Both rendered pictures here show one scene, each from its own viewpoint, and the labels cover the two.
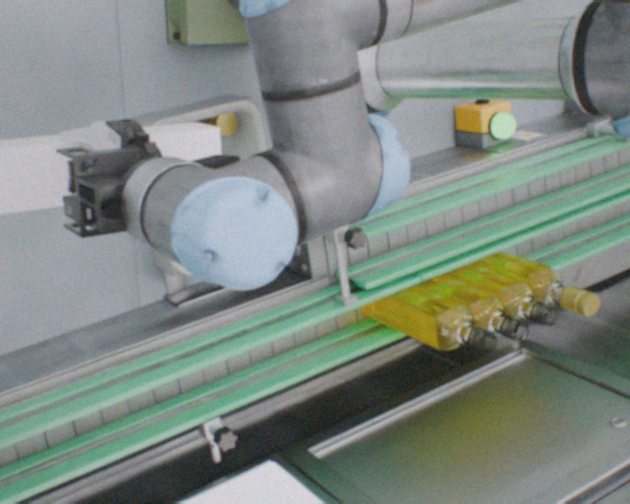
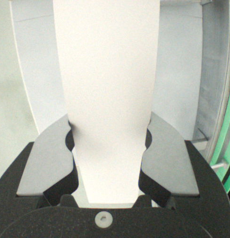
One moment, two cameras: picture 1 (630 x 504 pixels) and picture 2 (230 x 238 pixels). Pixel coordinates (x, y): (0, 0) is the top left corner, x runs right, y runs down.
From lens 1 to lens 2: 0.84 m
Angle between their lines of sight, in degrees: 63
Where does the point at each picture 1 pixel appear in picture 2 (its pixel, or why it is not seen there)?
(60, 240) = (163, 48)
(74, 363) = (224, 69)
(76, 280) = (182, 45)
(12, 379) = (216, 93)
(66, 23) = not seen: hidden behind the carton
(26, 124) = not seen: hidden behind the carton
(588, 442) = not seen: outside the picture
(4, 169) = (103, 196)
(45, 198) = (131, 179)
